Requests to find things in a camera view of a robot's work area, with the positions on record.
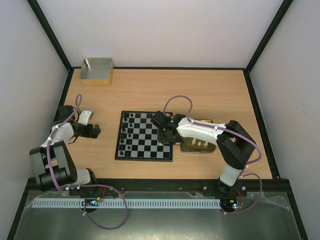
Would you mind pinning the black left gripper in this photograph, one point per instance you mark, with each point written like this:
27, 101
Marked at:
89, 133

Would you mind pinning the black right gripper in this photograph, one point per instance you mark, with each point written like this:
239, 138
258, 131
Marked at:
163, 136

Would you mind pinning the gold tin tray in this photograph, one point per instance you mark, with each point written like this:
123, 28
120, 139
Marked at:
200, 147

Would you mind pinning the black white chess board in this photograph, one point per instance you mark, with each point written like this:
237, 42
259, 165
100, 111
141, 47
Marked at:
138, 139

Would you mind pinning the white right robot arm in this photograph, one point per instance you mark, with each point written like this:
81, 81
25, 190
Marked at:
236, 146

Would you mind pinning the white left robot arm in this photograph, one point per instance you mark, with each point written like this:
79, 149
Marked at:
52, 163

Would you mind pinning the silver metal tin box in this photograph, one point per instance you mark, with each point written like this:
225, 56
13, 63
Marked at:
96, 72

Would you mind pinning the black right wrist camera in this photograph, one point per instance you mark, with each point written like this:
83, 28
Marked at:
160, 119

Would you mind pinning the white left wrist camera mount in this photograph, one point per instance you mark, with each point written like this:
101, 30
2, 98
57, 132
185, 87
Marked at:
85, 116

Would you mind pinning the black aluminium frame rail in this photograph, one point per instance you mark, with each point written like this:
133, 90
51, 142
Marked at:
208, 188

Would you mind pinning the white slotted cable duct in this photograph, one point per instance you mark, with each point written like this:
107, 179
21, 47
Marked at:
72, 203

